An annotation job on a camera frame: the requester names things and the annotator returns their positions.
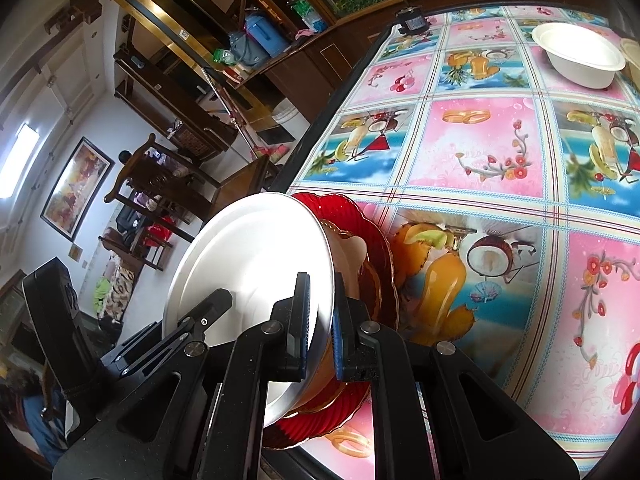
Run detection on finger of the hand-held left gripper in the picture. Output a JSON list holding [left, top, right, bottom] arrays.
[[101, 287, 234, 377]]

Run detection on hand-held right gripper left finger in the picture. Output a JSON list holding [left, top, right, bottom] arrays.
[[52, 272, 322, 480]]

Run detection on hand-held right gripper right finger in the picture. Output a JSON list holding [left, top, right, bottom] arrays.
[[331, 285, 581, 480]]

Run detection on white round plate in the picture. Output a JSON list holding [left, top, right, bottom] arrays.
[[161, 191, 337, 427]]

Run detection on red glass plate with label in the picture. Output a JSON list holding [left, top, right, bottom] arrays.
[[295, 217, 390, 417]]

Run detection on animal print blanket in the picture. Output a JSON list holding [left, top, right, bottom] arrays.
[[94, 264, 137, 322]]

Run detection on red bag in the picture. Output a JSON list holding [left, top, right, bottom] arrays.
[[144, 215, 177, 249]]

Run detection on person's blue trousers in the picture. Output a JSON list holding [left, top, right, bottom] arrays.
[[19, 394, 67, 467]]

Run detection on wooden chair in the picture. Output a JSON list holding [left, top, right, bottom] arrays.
[[103, 132, 282, 252]]

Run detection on window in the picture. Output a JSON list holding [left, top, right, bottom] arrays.
[[0, 122, 41, 199]]

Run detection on white bucket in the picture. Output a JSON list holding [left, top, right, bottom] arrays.
[[272, 98, 312, 130]]

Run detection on printed fruit tablecloth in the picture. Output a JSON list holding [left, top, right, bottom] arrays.
[[287, 4, 640, 480]]

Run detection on wooden shelf unit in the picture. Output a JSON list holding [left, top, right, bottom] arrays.
[[111, 0, 332, 162]]

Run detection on blue bag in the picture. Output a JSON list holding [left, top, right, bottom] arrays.
[[228, 30, 267, 67]]

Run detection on wooden cabinet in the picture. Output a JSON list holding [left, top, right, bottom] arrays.
[[262, 0, 451, 126]]

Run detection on blue jug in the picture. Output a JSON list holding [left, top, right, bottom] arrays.
[[243, 12, 289, 57]]

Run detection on black power adapter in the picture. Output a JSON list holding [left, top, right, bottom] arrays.
[[395, 7, 431, 37]]

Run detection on white bowl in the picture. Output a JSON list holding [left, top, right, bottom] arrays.
[[531, 22, 627, 90]]

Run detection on framed wall painting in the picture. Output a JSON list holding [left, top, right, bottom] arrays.
[[40, 136, 116, 242]]

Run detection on metal mop handle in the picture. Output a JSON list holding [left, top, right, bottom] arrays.
[[201, 66, 268, 162]]

